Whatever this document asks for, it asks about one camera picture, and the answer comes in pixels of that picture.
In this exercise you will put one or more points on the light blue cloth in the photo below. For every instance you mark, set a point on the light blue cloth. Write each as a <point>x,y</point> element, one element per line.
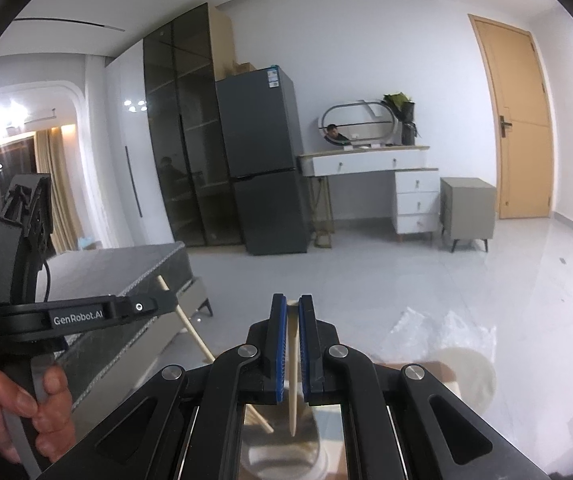
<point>89,243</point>

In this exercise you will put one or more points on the gold frame stool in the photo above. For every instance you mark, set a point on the gold frame stool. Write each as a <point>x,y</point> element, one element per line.
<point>322,220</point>

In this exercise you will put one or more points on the grey nightstand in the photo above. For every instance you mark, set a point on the grey nightstand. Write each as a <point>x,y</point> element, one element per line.
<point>466,210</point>

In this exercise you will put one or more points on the dark glass cabinet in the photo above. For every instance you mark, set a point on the dark glass cabinet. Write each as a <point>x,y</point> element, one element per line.
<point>186,135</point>

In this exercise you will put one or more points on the beige curtain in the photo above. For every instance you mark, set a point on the beige curtain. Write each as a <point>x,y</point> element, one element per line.
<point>59,185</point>

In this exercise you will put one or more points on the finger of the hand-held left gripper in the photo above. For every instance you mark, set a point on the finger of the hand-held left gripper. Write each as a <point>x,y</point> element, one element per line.
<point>156,305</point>

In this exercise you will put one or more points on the white wardrobe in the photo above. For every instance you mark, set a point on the white wardrobe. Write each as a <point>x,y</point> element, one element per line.
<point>126,135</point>

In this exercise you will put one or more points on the pale bamboo chopstick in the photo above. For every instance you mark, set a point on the pale bamboo chopstick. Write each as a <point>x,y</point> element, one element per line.
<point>292,360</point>
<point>191,327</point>

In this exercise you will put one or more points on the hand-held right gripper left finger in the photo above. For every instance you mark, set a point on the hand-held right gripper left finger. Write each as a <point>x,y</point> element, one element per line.
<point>280,350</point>

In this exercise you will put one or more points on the person's left hand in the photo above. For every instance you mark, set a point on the person's left hand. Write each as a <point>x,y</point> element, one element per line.
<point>54,410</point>

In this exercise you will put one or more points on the grey refrigerator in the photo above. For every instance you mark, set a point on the grey refrigerator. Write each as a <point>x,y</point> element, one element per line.
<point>261,160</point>

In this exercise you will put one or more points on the grey quilted mattress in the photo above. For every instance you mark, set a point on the grey quilted mattress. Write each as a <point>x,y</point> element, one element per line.
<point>106,270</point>

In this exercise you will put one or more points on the grey utensil holder cup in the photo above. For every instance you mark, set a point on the grey utensil holder cup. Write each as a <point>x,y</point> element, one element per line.
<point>276,457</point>

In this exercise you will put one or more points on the oval mirror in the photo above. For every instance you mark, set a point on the oval mirror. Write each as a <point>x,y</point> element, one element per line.
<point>361,122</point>

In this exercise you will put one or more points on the wooden door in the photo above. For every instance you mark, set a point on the wooden door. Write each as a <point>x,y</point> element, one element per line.
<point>511,110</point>

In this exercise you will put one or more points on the cardboard box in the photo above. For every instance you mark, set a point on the cardboard box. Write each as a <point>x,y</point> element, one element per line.
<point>244,69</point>

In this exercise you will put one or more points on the ceiling lamp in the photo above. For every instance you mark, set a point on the ceiling lamp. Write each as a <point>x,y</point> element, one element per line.
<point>1,117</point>

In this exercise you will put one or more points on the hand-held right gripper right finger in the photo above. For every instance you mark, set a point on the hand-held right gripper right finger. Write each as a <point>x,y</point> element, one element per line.
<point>305,350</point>

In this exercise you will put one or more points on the white vanity desk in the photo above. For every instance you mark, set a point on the white vanity desk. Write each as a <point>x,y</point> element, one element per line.
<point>366,162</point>

